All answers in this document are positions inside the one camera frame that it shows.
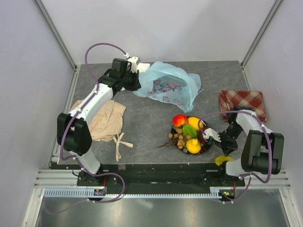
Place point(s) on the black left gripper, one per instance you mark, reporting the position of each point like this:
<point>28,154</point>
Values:
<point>137,85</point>

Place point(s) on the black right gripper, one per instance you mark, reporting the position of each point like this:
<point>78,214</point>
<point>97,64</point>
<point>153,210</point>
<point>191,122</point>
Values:
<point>227,148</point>

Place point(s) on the yellow fake star fruit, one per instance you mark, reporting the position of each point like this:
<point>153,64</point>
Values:
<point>220,159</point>

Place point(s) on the light blue plastic bag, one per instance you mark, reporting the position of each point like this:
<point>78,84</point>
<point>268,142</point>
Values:
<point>169,84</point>

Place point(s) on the dark red fake apple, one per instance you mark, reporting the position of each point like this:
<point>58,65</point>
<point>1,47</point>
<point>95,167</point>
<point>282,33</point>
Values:
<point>201,138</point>

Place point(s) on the yellow fake pear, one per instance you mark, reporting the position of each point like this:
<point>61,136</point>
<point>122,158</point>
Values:
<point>193,146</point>

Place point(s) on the yellow fake lemon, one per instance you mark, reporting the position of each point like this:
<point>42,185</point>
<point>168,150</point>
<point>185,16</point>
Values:
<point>195,123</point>

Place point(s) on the yellow fake berry bunch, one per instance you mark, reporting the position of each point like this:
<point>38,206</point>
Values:
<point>176,138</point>

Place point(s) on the red yellow fake peach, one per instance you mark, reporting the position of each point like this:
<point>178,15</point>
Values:
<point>180,120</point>

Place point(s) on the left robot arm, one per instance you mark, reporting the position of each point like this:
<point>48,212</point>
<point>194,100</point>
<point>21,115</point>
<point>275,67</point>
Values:
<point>73,133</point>

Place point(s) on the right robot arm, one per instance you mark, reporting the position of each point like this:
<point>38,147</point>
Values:
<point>262,151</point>

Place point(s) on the white folded cloth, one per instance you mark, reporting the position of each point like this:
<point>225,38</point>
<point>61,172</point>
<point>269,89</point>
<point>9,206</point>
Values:
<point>143,67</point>

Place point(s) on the dark rimmed beige plate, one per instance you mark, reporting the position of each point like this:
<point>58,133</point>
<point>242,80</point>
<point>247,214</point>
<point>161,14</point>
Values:
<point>204,148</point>

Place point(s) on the beige crumpled cloth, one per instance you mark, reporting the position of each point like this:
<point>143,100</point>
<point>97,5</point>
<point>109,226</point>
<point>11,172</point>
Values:
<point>107,124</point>

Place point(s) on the red plaid cloth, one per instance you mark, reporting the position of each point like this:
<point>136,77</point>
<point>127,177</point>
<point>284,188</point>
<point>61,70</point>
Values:
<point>253,99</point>

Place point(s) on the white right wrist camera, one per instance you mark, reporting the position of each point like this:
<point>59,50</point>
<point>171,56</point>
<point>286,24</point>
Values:
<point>210,133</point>

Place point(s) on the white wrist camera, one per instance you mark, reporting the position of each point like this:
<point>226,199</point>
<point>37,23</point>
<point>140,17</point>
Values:
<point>134,61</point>
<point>210,133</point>

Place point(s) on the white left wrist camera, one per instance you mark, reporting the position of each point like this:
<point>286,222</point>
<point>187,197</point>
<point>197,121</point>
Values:
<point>134,61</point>

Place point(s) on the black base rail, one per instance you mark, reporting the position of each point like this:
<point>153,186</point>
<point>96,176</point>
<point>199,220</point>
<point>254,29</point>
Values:
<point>201,175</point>

